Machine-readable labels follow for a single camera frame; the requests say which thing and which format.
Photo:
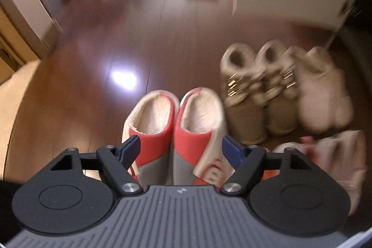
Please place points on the door frame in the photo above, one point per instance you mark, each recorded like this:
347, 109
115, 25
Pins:
29, 30

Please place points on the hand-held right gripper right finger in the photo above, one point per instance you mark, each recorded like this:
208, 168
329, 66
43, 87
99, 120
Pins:
231, 152

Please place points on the brown fur-lined buckle shoe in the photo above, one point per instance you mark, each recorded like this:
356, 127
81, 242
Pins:
280, 114
247, 120

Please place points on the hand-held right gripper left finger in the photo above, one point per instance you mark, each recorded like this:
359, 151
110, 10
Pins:
130, 149

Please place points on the beige quilted slipper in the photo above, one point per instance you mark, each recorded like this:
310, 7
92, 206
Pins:
314, 97
344, 102

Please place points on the dark shoe cabinet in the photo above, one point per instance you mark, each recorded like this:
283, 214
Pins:
357, 41

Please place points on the red white monkey-print slipper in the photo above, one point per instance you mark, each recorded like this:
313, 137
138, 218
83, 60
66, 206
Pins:
151, 146
197, 143

